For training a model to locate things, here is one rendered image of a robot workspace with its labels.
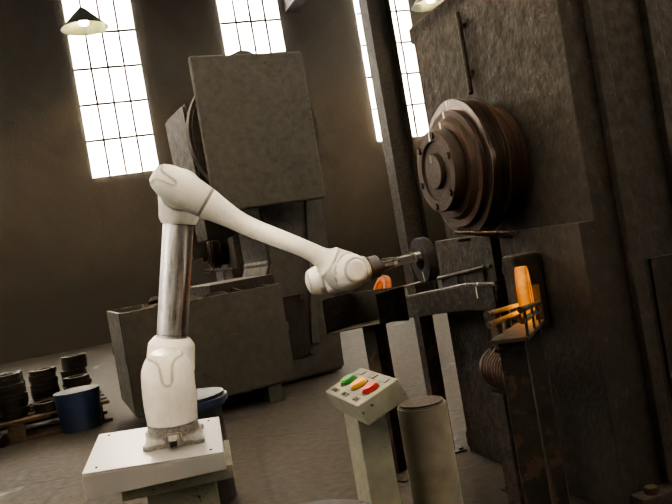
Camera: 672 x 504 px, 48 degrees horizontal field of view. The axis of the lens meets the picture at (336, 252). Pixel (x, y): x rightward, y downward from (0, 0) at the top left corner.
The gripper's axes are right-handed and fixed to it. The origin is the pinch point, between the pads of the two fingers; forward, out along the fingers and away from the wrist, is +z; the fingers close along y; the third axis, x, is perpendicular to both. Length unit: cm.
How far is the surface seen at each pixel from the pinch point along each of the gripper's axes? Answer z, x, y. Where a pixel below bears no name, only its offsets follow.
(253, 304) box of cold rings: -14, -20, -237
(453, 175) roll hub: 11.2, 23.6, 12.1
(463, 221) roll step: 17.1, 8.0, 1.0
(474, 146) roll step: 18.3, 31.1, 16.8
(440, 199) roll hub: 11.9, 17.0, -2.0
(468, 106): 21, 44, 14
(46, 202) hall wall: -147, 152, -1001
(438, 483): -40, -48, 70
